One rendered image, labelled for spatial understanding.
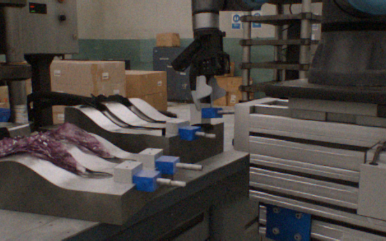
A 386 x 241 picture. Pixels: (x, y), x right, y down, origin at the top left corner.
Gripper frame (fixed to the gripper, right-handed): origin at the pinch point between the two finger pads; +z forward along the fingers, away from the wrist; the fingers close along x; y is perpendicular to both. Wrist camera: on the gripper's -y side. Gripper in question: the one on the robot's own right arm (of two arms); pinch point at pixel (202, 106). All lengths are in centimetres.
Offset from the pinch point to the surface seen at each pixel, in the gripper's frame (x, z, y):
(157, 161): -28.6, 12.4, 7.0
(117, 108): -6.0, -1.2, -26.4
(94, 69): 237, -68, -301
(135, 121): -5.2, 3.1, -20.0
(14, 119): -9, 0, -74
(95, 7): 577, -286, -662
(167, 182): -35.5, 15.5, 14.8
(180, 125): -11.8, 4.9, 1.0
